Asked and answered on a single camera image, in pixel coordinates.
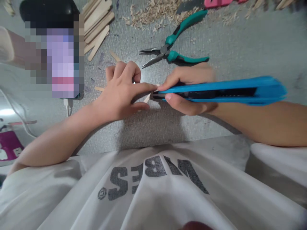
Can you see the person's left hand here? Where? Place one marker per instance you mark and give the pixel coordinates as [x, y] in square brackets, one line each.
[117, 95]

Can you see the person's right hand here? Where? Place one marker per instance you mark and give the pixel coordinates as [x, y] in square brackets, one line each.
[192, 74]

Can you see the small wooden stick piece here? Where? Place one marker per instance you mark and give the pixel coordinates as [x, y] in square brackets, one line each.
[147, 98]

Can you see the blue utility knife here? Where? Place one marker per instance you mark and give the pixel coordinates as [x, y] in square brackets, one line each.
[227, 92]

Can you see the short wooden stick offcut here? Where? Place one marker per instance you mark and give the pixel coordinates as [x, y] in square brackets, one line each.
[115, 56]
[99, 88]

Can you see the phone with dark case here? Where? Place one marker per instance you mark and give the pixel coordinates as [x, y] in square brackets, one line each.
[81, 94]

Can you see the pile of wood shavings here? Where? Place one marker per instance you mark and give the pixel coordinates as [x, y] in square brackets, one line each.
[153, 13]

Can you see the pile of wooden craft sticks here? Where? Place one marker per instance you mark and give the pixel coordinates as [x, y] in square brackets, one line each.
[98, 24]

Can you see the pink plastic object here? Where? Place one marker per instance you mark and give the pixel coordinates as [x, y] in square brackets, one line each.
[217, 3]

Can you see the pinkish flat stick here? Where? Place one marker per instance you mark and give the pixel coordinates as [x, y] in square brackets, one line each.
[22, 122]

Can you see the person's body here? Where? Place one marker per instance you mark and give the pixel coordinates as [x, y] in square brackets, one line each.
[153, 191]

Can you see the black rounded object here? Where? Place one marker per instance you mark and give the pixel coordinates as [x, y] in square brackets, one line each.
[48, 12]

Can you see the bundle of pointed wooden sticks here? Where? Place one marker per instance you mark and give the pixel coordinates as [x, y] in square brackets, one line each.
[284, 3]

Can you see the beige brown block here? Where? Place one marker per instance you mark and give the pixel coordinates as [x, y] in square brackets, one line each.
[12, 45]

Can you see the magenta white power strip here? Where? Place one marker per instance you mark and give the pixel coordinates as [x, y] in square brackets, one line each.
[9, 143]

